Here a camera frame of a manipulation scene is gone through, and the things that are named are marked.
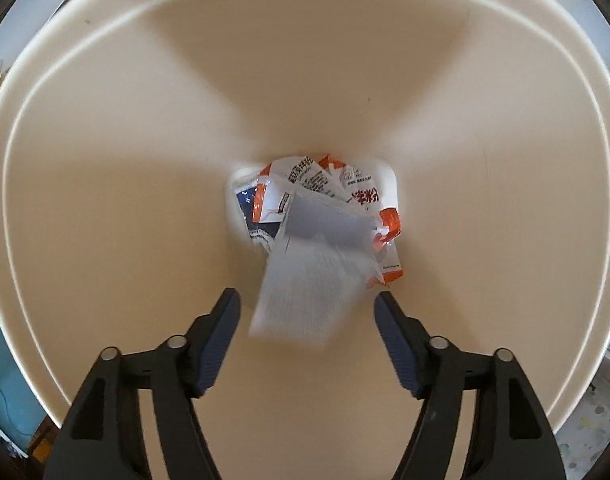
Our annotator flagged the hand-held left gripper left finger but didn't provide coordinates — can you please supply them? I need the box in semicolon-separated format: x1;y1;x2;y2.
43;287;243;480

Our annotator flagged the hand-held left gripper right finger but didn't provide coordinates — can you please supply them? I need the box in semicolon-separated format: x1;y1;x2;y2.
374;291;568;480

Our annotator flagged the silver foil packet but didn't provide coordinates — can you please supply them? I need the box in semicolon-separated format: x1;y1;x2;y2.
248;190;380;348

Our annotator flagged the cream plastic trash bin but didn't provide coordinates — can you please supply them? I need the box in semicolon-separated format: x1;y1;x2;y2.
0;0;610;431

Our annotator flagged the blue white packet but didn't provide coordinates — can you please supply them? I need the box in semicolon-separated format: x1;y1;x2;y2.
235;180;282;254

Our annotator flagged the orange white noodle packet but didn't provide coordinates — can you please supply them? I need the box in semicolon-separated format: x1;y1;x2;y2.
319;155;404;288

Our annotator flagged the orange edged white packet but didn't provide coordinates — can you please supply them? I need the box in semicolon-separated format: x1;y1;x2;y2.
253;156;332;224

